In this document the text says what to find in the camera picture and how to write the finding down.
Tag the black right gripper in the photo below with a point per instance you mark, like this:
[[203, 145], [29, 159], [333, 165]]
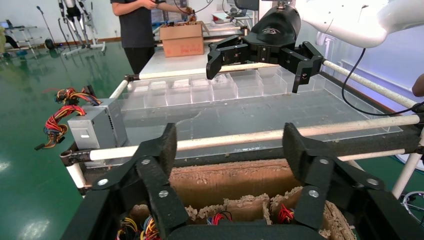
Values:
[[275, 30]]

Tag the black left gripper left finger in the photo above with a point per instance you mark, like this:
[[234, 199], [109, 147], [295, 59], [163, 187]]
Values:
[[155, 185]]

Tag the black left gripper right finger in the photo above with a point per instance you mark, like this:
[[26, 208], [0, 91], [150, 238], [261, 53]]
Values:
[[314, 179]]

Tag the bare person forearm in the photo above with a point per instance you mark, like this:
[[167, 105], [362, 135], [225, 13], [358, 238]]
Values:
[[419, 86]]

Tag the clear acrylic divider tray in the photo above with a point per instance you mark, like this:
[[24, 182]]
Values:
[[232, 89]]

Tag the dark monitor equipment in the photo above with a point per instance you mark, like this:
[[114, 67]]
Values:
[[245, 6]]

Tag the worn brown cardboard divider box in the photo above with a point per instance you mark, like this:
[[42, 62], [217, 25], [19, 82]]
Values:
[[232, 180]]

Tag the white table leg pipe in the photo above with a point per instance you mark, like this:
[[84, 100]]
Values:
[[76, 175], [405, 175]]

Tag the brown cardboard box red print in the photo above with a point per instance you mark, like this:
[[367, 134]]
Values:
[[182, 41]]

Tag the white work table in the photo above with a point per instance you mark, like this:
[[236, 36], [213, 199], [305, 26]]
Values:
[[172, 63]]

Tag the person in dark shirt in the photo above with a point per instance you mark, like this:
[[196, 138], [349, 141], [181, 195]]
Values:
[[136, 30]]

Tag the white metal equipment stand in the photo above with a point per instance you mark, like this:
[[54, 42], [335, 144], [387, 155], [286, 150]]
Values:
[[79, 23]]

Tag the black pole stand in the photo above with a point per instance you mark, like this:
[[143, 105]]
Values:
[[46, 26]]

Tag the metal cart with shelves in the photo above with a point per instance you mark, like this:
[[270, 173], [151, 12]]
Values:
[[16, 36]]

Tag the white table lower rail pipe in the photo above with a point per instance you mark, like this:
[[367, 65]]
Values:
[[371, 155]]

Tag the long white table frame pipe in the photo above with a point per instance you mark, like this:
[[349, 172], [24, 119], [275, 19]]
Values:
[[232, 137]]

